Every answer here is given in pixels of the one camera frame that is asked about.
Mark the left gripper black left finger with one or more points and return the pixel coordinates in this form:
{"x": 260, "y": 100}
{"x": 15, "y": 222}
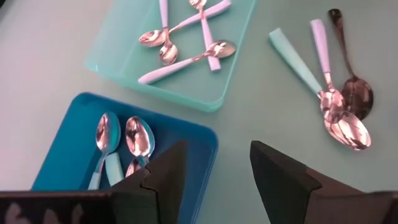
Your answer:
{"x": 168, "y": 186}

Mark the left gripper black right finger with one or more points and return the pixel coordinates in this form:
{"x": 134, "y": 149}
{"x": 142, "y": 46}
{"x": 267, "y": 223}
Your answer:
{"x": 280, "y": 186}

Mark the silver metal spoon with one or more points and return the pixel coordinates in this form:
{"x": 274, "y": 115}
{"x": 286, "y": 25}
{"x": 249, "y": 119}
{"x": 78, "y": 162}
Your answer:
{"x": 357, "y": 96}

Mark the blue plastic bin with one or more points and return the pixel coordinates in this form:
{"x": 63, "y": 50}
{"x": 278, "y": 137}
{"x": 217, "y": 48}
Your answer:
{"x": 174, "y": 133}

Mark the translucent teal plastic bin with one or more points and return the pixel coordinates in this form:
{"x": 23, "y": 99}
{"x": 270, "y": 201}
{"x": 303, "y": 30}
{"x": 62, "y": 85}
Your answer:
{"x": 124, "y": 46}

